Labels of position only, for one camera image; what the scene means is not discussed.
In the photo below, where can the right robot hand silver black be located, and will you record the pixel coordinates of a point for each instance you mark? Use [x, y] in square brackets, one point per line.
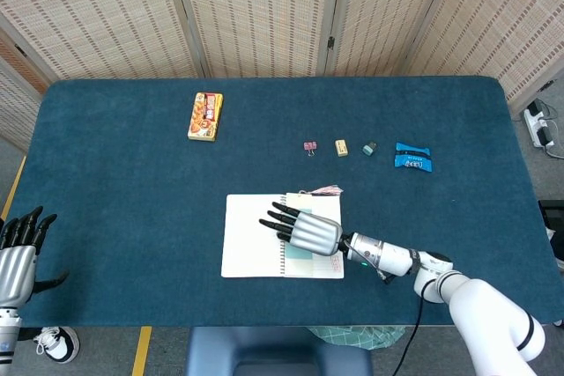
[315, 235]

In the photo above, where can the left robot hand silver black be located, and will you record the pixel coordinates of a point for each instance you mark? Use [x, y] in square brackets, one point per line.
[17, 261]

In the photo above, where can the light blue white paper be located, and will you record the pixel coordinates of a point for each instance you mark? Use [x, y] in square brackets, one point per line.
[299, 261]

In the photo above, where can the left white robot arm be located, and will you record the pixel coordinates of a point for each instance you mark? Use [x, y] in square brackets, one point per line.
[8, 332]

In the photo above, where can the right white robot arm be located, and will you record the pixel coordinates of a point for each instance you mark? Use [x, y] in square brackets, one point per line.
[480, 301]

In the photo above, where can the open spiral notebook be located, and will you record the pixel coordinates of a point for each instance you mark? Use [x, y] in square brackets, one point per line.
[247, 239]

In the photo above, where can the pink binder clip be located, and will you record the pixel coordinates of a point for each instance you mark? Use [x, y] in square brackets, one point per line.
[310, 146]

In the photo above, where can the beige eraser block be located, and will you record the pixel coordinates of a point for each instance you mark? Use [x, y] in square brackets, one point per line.
[341, 148]

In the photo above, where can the black and white sneaker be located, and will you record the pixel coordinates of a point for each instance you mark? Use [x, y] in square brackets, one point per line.
[59, 345]

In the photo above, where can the green checked cloth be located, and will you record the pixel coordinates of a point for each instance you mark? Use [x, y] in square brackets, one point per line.
[357, 336]

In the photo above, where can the blue snack packet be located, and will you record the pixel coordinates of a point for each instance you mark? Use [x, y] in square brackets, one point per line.
[412, 158]

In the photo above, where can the dark blue chair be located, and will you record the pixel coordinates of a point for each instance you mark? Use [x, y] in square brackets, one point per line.
[273, 354]

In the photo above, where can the dark blue table cloth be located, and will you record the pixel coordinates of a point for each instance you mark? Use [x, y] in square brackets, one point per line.
[132, 200]

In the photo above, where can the yellow snack box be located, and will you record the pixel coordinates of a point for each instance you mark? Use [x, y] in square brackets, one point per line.
[205, 117]

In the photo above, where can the woven folding screen panel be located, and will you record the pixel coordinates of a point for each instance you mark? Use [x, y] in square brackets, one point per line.
[97, 10]
[388, 10]
[506, 10]
[255, 10]
[13, 98]

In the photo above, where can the black screen hinge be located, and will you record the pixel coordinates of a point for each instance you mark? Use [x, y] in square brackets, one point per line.
[330, 43]
[20, 49]

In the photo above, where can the black box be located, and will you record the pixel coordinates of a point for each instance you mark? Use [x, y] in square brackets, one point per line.
[553, 217]

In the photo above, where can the white power strip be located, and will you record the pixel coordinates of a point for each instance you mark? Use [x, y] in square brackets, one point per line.
[535, 127]

